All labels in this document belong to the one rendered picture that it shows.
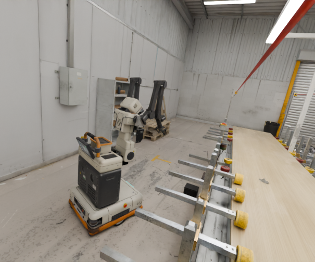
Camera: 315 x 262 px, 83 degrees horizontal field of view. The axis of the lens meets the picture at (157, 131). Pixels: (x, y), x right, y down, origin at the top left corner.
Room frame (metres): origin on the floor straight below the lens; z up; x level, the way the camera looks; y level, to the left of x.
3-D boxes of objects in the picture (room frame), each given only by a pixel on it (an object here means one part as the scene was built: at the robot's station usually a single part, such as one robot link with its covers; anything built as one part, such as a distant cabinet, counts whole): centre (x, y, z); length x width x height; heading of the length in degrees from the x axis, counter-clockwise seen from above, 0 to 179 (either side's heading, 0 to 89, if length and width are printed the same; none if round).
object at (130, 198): (1.85, 0.49, 0.16); 0.67 x 0.64 x 0.25; 136
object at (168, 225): (0.66, -0.18, 0.95); 0.50 x 0.04 x 0.04; 69
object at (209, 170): (0.92, -0.32, 0.93); 0.04 x 0.04 x 0.48; 69
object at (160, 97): (2.03, 0.02, 1.40); 0.11 x 0.06 x 0.43; 47
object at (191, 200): (0.89, -0.27, 0.95); 0.50 x 0.04 x 0.04; 69
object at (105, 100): (4.13, 1.01, 0.78); 0.90 x 0.45 x 1.55; 159
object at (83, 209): (1.59, 0.70, 0.23); 0.41 x 0.02 x 0.08; 46
